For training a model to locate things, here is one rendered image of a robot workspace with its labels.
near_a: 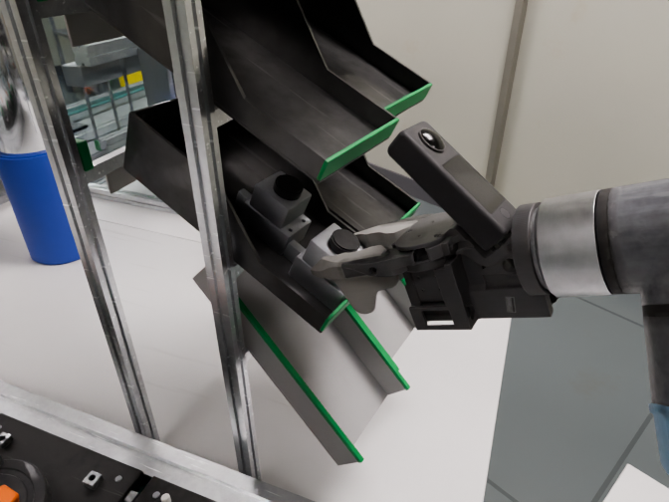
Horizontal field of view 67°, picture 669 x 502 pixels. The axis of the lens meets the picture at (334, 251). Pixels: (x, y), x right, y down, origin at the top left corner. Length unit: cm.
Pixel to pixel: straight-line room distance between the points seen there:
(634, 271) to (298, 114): 30
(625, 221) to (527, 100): 260
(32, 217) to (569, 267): 114
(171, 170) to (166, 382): 50
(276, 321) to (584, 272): 38
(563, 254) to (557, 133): 255
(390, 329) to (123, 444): 40
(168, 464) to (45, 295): 64
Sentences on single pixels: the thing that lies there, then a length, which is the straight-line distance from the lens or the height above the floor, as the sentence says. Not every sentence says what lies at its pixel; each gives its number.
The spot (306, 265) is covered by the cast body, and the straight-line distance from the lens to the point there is 50.
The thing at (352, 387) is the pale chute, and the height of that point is 102.
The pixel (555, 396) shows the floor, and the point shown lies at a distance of 221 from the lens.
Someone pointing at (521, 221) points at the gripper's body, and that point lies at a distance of 39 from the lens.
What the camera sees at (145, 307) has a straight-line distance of 113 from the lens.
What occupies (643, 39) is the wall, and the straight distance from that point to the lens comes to 272.
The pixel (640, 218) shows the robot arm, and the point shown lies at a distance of 37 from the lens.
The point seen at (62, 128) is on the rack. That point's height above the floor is 136.
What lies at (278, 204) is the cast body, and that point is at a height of 129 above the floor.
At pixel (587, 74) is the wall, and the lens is 281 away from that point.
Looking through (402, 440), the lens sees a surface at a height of 86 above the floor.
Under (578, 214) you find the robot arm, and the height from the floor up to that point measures 136.
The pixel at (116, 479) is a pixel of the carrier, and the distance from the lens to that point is 70.
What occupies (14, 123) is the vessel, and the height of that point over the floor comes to 120.
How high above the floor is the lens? 152
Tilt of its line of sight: 32 degrees down
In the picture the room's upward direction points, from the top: straight up
